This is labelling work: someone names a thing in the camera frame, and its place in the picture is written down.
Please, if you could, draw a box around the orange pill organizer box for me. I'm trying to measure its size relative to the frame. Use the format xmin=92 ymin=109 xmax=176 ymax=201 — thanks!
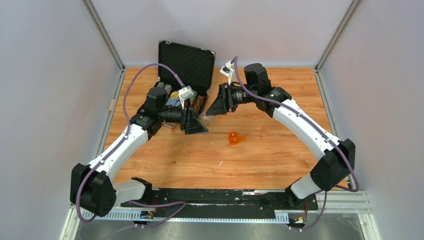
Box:
xmin=228 ymin=132 xmax=246 ymax=146

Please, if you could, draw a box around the black poker chip case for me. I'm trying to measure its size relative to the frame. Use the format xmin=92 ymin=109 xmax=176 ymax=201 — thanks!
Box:
xmin=158 ymin=40 xmax=216 ymax=114

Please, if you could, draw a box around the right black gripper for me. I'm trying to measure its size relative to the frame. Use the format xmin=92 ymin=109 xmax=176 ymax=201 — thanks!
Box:
xmin=206 ymin=82 xmax=258 ymax=115

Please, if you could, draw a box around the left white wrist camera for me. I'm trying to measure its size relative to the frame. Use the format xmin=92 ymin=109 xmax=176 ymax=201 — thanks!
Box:
xmin=178 ymin=86 xmax=194 ymax=109

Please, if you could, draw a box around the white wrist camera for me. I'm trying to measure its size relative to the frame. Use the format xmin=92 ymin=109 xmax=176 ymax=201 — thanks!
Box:
xmin=178 ymin=86 xmax=194 ymax=109
xmin=219 ymin=60 xmax=236 ymax=85

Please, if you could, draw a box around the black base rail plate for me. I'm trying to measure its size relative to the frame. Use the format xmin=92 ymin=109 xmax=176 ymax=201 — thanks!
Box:
xmin=121 ymin=188 xmax=318 ymax=221

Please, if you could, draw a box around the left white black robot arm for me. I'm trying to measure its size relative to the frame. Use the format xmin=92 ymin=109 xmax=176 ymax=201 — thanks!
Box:
xmin=70 ymin=86 xmax=208 ymax=217

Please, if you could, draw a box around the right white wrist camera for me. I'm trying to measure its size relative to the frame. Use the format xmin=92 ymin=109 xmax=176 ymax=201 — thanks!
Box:
xmin=219 ymin=60 xmax=236 ymax=85

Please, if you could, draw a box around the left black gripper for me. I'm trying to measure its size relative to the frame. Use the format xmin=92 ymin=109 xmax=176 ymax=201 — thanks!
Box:
xmin=158 ymin=98 xmax=208 ymax=135

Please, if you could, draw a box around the clear pill bottle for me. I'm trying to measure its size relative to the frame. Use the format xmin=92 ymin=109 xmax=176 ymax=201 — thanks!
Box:
xmin=198 ymin=112 xmax=212 ymax=126

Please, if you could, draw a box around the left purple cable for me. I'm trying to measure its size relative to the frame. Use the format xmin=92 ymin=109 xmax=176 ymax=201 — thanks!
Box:
xmin=75 ymin=62 xmax=186 ymax=224

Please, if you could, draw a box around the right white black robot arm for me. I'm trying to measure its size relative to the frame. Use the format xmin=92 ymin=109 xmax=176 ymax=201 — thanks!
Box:
xmin=206 ymin=61 xmax=356 ymax=209

